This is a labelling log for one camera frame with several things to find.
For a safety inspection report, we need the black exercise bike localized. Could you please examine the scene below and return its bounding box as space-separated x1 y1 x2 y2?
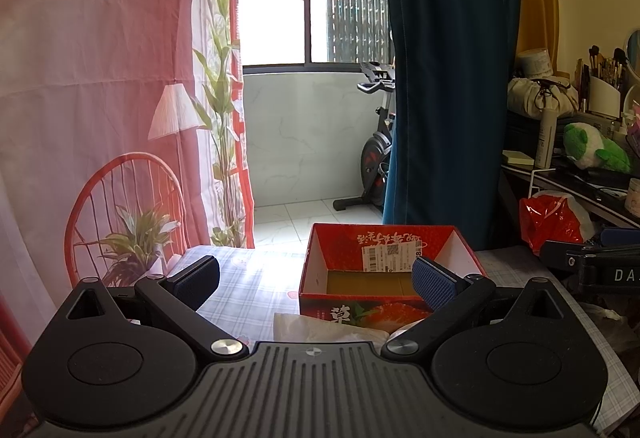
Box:
333 61 395 212

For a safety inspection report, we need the dark teal curtain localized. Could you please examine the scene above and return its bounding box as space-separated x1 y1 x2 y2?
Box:
383 0 521 249

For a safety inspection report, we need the beige drawstring bag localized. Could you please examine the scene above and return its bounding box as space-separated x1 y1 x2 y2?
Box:
506 76 579 120

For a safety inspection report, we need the white cloth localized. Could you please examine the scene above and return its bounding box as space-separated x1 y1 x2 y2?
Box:
273 314 390 347

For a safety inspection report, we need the white makeup brush holder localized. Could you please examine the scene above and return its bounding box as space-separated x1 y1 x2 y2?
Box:
588 76 620 118

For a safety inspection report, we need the red plastic bag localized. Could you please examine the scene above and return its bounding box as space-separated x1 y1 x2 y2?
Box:
518 190 597 256

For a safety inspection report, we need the round vanity mirror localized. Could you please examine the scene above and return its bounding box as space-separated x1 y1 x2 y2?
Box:
626 28 640 80

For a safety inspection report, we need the green white plush toy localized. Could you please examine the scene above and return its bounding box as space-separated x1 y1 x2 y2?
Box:
563 123 631 174

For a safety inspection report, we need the white spray bottle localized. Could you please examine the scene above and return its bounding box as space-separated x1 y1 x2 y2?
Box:
534 108 558 169

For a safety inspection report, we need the pink printed backdrop curtain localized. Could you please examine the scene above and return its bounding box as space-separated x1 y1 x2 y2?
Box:
1 0 254 343

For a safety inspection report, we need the red strawberry cardboard box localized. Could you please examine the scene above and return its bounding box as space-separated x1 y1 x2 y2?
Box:
298 224 485 334

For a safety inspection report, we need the window with black frame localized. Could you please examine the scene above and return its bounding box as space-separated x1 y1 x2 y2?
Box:
239 0 394 74

